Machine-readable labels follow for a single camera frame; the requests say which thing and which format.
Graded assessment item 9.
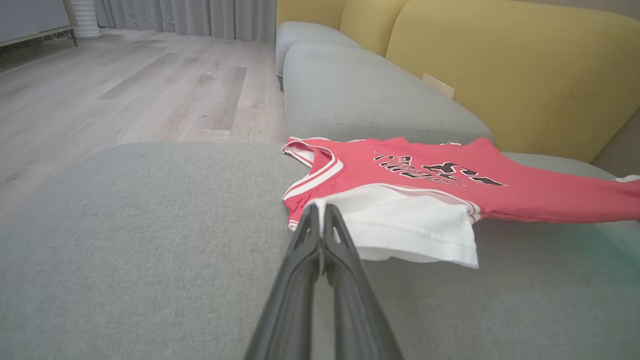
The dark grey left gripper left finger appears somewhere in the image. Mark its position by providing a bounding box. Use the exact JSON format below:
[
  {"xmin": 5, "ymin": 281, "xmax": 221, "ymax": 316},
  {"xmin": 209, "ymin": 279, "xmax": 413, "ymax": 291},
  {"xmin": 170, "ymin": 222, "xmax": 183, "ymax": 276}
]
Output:
[{"xmin": 245, "ymin": 202, "xmax": 321, "ymax": 360}]

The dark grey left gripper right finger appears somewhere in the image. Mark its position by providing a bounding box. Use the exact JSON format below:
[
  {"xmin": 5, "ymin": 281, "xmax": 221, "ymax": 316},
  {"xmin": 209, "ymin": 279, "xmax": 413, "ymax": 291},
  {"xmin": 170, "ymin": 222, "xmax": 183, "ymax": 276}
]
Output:
[{"xmin": 320, "ymin": 204, "xmax": 405, "ymax": 360}]

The red jersey with white sleeves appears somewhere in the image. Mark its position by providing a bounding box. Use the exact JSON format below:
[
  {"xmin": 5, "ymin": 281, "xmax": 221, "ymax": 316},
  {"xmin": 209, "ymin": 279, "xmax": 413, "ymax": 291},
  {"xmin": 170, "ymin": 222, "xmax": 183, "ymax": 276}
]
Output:
[{"xmin": 281, "ymin": 136, "xmax": 640, "ymax": 269}]

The large grey sofa seat cushion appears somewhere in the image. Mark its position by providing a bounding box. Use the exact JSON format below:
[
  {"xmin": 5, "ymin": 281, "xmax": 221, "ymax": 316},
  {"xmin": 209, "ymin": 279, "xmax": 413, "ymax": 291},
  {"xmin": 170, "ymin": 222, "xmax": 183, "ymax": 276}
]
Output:
[{"xmin": 0, "ymin": 142, "xmax": 640, "ymax": 360}]

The medium grey sofa seat cushion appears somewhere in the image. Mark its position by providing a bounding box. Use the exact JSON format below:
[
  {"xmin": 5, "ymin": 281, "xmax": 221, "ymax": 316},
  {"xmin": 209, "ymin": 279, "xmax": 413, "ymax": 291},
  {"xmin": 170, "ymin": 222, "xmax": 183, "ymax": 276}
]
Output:
[{"xmin": 282, "ymin": 41, "xmax": 493, "ymax": 146}]

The beige sofa tag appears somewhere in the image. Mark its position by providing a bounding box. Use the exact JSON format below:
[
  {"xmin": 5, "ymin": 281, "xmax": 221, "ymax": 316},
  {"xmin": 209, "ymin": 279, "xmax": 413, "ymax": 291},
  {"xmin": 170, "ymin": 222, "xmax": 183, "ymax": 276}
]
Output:
[{"xmin": 422, "ymin": 72, "xmax": 456, "ymax": 100}]

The small grey sofa seat cushion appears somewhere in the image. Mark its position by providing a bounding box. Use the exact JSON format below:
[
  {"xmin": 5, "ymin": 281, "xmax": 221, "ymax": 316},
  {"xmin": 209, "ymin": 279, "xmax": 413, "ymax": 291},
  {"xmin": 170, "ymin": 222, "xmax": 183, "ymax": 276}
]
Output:
[{"xmin": 275, "ymin": 21, "xmax": 362, "ymax": 91}]

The narrow yellow sofa backrest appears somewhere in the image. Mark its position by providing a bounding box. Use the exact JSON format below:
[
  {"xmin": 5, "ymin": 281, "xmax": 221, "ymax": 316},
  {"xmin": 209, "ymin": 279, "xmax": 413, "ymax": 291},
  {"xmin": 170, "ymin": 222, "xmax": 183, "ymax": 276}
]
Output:
[{"xmin": 339, "ymin": 0, "xmax": 411, "ymax": 57}]

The yellow sofa end backrest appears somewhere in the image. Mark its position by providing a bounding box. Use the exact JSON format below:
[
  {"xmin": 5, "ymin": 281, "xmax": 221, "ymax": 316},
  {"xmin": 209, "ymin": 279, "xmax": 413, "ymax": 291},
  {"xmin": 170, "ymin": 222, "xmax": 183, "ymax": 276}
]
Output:
[{"xmin": 276, "ymin": 0, "xmax": 347, "ymax": 31}]

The wide yellow sofa backrest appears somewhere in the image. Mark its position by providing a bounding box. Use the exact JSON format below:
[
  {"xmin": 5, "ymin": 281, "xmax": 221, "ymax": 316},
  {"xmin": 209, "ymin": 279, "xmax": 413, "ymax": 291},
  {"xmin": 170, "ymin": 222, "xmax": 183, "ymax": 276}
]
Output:
[{"xmin": 385, "ymin": 0, "xmax": 640, "ymax": 163}]

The grey pleated curtain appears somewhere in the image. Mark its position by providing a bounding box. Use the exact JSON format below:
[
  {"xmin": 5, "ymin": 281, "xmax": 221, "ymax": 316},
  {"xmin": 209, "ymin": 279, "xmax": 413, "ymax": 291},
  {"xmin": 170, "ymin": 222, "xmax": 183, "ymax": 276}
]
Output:
[{"xmin": 94, "ymin": 0, "xmax": 277, "ymax": 43}]

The white ribbed planter pot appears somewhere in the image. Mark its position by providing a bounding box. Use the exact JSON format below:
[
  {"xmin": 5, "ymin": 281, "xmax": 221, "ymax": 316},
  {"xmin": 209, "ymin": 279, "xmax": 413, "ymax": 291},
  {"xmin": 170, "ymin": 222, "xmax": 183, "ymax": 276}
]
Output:
[{"xmin": 70, "ymin": 0, "xmax": 102, "ymax": 40}]

